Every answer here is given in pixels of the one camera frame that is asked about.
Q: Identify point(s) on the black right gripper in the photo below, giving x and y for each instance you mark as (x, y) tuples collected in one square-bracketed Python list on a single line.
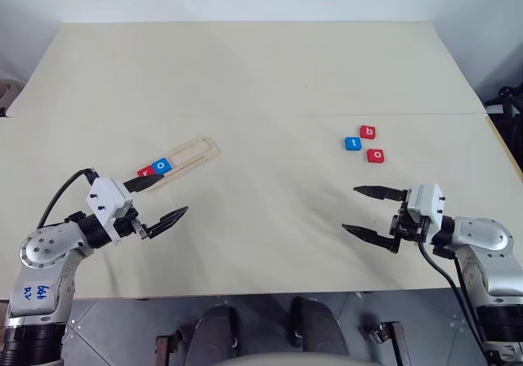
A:
[(410, 227)]

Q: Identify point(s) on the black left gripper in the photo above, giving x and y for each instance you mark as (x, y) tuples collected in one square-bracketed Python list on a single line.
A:
[(127, 224)]

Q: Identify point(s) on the blue tile letter t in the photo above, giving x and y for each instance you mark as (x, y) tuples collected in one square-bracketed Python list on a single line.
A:
[(352, 144)]

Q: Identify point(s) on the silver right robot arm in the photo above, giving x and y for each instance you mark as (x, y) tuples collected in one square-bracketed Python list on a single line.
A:
[(486, 235)]

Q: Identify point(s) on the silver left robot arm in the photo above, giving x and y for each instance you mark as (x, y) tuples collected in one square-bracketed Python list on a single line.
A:
[(41, 251)]

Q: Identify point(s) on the red letter tile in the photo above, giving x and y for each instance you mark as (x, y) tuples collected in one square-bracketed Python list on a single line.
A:
[(144, 172)]

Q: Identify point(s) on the blue letter tile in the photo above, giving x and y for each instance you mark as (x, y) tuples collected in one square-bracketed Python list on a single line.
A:
[(161, 165)]

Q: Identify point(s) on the red tile letter o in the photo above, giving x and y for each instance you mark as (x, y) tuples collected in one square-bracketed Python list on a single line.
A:
[(376, 156)]

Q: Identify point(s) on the wooden tile rack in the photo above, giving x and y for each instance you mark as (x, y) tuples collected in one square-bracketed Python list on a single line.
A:
[(196, 149)]

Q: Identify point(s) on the red tile letter b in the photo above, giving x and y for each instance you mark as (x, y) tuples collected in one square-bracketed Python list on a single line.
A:
[(368, 132)]

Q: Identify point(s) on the pale rounded robot body edge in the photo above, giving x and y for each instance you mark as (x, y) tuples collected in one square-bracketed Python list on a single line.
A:
[(286, 360)]

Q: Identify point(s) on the dark grey rounded shape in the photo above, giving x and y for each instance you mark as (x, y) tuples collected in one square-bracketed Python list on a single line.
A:
[(318, 325), (214, 333)]

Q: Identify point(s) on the black equipment stand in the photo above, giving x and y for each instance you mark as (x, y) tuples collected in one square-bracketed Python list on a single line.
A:
[(508, 112)]

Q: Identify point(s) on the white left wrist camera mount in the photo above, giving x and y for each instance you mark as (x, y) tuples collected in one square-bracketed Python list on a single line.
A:
[(106, 196)]

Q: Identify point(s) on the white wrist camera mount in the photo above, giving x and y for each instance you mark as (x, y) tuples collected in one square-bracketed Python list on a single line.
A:
[(427, 200), (106, 196)]

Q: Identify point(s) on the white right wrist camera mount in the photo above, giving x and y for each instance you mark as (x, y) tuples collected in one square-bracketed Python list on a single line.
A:
[(427, 200)]

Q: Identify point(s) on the rusty metal frame bracket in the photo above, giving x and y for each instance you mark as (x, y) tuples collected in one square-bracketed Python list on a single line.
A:
[(396, 341), (165, 347)]

